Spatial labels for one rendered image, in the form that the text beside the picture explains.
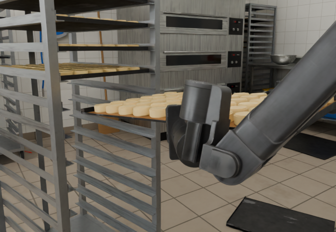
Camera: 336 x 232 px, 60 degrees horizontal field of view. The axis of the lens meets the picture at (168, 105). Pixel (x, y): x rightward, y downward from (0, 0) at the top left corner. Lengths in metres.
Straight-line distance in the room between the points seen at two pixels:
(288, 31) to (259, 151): 5.08
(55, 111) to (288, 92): 0.72
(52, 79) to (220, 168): 0.65
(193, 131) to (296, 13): 5.01
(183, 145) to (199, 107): 0.06
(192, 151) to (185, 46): 3.23
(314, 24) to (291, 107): 4.84
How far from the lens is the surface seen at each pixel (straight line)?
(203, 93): 0.42
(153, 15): 1.21
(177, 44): 3.56
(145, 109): 0.72
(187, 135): 0.43
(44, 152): 1.12
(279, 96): 0.38
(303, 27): 5.29
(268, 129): 0.38
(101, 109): 0.85
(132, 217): 1.54
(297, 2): 5.40
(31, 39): 1.59
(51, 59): 0.93
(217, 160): 0.39
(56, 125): 0.95
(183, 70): 3.59
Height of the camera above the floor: 1.14
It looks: 11 degrees down
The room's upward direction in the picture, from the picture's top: straight up
